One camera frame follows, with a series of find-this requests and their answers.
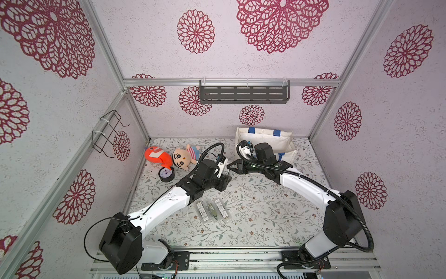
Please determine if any grey slotted wall shelf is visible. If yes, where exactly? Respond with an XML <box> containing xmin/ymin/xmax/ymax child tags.
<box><xmin>199</xmin><ymin>80</ymin><xmax>290</xmax><ymax>105</ymax></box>

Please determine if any black wire wall rack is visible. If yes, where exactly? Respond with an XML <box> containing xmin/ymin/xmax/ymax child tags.
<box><xmin>91</xmin><ymin>110</ymin><xmax>131</xmax><ymax>162</ymax></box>

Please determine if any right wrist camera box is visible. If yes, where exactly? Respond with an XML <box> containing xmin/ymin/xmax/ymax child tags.
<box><xmin>254</xmin><ymin>143</ymin><xmax>277</xmax><ymax>166</ymax></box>

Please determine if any pink boy plush doll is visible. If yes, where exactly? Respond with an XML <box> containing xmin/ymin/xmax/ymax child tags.
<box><xmin>172</xmin><ymin>144</ymin><xmax>202</xmax><ymax>170</ymax></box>

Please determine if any black round alarm clock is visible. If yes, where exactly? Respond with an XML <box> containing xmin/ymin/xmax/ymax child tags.
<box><xmin>158</xmin><ymin>167</ymin><xmax>175</xmax><ymax>183</ymax></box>

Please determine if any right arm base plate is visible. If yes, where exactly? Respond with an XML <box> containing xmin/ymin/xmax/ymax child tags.
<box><xmin>281</xmin><ymin>249</ymin><xmax>332</xmax><ymax>270</ymax></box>

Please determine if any red plush toy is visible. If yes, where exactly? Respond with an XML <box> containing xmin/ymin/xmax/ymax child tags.
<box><xmin>144</xmin><ymin>146</ymin><xmax>173</xmax><ymax>169</ymax></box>

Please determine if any aluminium front rail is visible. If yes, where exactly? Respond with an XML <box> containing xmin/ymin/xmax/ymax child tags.
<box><xmin>88</xmin><ymin>246</ymin><xmax>382</xmax><ymax>279</ymax></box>

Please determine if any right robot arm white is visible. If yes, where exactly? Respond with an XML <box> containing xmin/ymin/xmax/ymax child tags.
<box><xmin>228</xmin><ymin>159</ymin><xmax>374</xmax><ymax>263</ymax></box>

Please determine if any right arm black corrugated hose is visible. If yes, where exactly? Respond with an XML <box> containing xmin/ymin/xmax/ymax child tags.
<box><xmin>236</xmin><ymin>140</ymin><xmax>375</xmax><ymax>279</ymax></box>

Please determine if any white Doraemon canvas bag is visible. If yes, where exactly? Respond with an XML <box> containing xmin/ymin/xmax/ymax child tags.
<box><xmin>235</xmin><ymin>127</ymin><xmax>297</xmax><ymax>163</ymax></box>

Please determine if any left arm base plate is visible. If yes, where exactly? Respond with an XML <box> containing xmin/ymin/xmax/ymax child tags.
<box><xmin>141</xmin><ymin>251</ymin><xmax>190</xmax><ymax>272</ymax></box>

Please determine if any clear pen case green label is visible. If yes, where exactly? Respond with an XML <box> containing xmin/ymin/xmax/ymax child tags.
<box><xmin>206</xmin><ymin>201</ymin><xmax>219</xmax><ymax>221</ymax></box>

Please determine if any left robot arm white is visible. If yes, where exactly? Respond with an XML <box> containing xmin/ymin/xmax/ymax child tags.
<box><xmin>99</xmin><ymin>159</ymin><xmax>231</xmax><ymax>274</ymax></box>

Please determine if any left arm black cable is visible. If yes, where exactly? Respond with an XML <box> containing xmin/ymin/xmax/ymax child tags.
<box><xmin>83</xmin><ymin>142</ymin><xmax>225</xmax><ymax>263</ymax></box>

